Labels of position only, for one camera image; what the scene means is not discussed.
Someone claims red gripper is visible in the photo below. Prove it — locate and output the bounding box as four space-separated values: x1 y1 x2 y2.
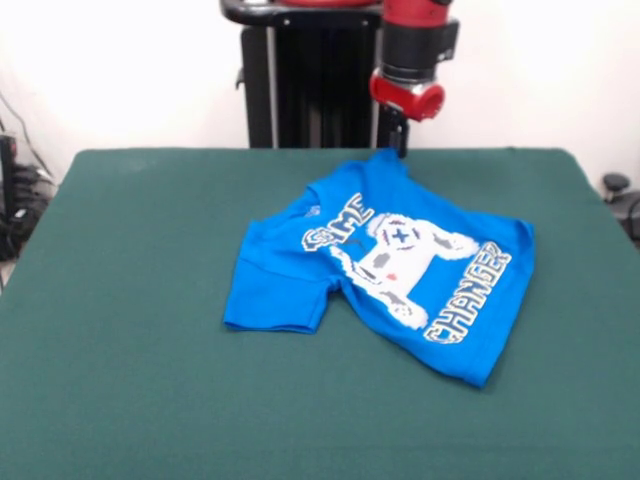
368 68 446 159

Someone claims blue game controller print t-shirt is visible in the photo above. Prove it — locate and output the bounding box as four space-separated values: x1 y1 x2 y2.
221 146 537 390

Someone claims black office chair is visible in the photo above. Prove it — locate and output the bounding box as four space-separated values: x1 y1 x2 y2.
601 172 640 251

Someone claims dark green table cloth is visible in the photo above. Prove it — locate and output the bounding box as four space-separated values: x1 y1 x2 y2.
0 147 640 480

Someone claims black computer box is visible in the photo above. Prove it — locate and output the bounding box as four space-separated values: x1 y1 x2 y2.
0 132 19 221

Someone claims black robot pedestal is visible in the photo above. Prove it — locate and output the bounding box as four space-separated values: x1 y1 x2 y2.
218 0 401 149

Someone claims black cable bundle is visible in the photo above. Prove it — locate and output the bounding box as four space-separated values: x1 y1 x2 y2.
0 163 57 262

